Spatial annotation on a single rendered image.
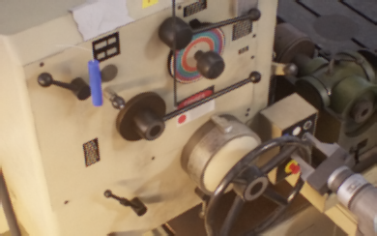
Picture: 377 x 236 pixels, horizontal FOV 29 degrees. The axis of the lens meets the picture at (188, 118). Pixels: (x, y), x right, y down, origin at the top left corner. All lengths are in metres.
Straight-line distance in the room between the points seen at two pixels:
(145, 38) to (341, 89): 0.88
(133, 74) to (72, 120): 0.19
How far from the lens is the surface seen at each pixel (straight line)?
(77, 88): 1.67
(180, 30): 1.72
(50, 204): 1.92
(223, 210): 2.89
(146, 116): 1.83
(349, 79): 2.44
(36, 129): 1.73
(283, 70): 2.16
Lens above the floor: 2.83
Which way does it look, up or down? 43 degrees down
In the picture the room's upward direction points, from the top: straight up
